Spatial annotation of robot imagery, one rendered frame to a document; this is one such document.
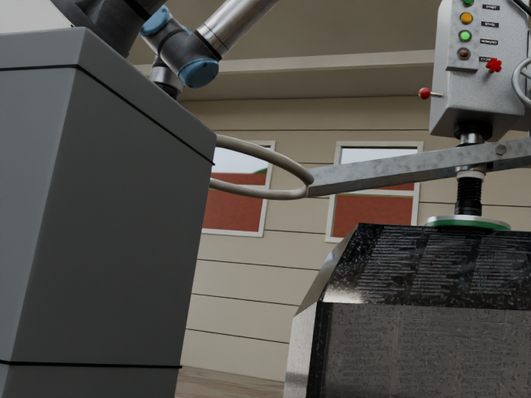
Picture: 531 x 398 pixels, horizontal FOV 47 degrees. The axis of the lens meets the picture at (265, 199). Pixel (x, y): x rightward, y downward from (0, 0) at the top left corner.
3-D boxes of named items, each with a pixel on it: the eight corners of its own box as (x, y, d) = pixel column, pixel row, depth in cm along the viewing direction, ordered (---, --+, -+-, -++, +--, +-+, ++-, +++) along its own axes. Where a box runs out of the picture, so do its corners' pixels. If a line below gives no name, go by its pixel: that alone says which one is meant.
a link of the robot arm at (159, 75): (147, 73, 159) (181, 86, 163) (142, 90, 158) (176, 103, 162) (156, 63, 151) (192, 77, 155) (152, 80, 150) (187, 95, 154)
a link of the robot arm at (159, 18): (180, 19, 139) (197, 46, 151) (152, -11, 143) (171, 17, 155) (149, 46, 139) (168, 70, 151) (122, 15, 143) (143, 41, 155)
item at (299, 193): (311, 212, 186) (314, 202, 187) (318, 166, 138) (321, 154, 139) (159, 178, 190) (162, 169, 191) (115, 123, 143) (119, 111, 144)
